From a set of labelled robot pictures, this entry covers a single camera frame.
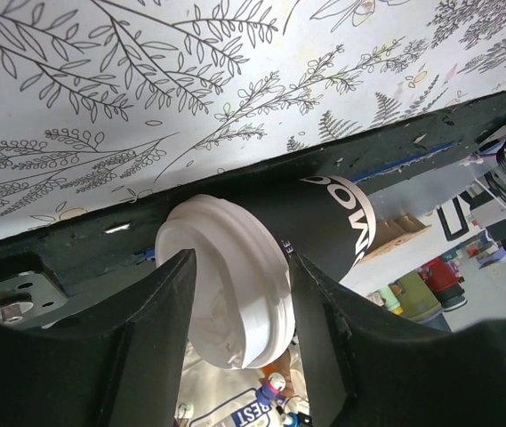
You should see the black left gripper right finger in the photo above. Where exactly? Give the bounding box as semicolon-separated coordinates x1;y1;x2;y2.
290;254;506;426

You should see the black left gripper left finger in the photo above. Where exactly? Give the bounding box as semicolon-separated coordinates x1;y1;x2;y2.
0;250;197;426

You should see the white plastic cup lid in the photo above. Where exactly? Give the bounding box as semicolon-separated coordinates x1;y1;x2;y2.
155;195;295;370

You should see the black single paper cup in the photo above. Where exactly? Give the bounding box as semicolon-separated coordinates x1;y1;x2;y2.
245;173;377;284

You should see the floral patterned table mat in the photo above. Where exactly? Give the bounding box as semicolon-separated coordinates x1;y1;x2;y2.
0;1;506;240

